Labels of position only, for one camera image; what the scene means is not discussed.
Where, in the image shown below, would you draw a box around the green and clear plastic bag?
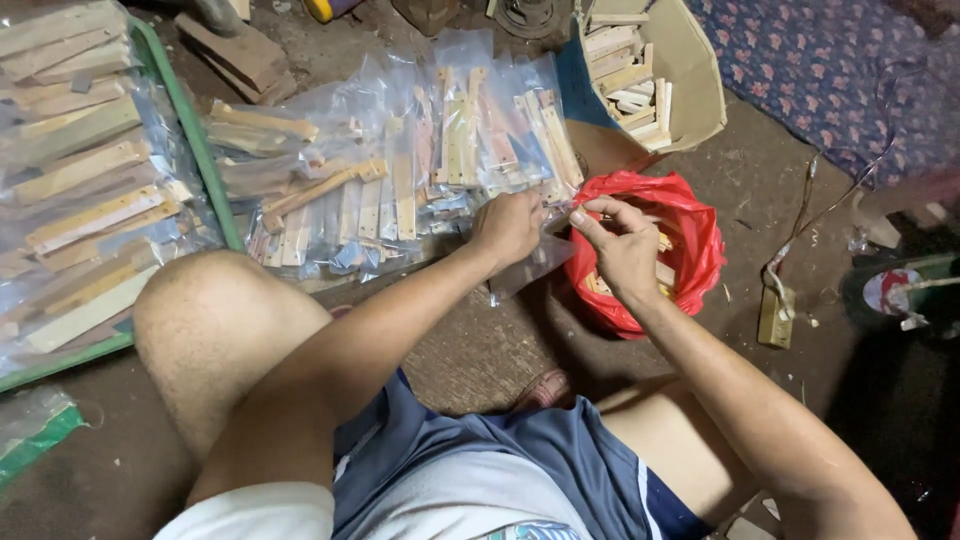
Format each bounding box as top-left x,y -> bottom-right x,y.
0,386 -> 105,489

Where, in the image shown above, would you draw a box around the person's right leg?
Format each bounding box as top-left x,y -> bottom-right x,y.
596,375 -> 759,529

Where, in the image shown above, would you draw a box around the person's left hand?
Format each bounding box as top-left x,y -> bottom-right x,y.
468,189 -> 546,276

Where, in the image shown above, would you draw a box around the person's right hand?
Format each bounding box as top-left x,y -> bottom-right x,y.
568,195 -> 666,307

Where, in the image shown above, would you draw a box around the round metal part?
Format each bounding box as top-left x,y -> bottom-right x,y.
492,0 -> 576,40

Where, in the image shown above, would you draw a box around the pink plastic stool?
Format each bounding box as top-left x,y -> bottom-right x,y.
850,169 -> 960,252

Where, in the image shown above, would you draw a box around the thin electric cable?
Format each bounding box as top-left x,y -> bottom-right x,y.
762,58 -> 931,301

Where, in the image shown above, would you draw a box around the yellow round container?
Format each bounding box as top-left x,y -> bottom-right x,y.
303,0 -> 366,24

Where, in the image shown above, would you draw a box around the person's left leg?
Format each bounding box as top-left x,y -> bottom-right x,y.
132,249 -> 336,466

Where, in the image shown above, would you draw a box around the blue floral mattress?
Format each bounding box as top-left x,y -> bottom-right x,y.
684,0 -> 960,189

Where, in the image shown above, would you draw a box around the brown sandal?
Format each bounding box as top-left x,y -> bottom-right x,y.
511,367 -> 577,414

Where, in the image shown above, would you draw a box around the person's white shirt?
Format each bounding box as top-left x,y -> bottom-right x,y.
153,450 -> 594,540

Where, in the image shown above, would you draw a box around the cardboard box of wooden pieces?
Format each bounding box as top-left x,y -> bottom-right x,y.
556,0 -> 729,156

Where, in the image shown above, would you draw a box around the brown wooden blocks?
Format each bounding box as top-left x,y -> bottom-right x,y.
174,0 -> 298,106

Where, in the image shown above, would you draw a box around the person's blue grey shorts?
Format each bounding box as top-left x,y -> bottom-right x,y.
330,367 -> 714,540

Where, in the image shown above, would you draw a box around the red plastic bag of wood pieces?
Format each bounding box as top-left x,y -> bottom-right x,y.
564,169 -> 727,340

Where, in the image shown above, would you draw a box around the green round can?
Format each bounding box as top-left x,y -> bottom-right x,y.
840,252 -> 960,340

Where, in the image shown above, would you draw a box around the green crate of bagged strips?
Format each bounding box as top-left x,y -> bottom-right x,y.
0,0 -> 246,394

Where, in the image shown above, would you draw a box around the beige power strip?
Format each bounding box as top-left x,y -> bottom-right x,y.
757,285 -> 798,351

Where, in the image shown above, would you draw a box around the person's leg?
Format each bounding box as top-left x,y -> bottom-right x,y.
132,249 -> 336,466
596,375 -> 759,529

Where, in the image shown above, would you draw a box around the pile of bagged wooden strips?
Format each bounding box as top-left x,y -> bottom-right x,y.
202,30 -> 588,285

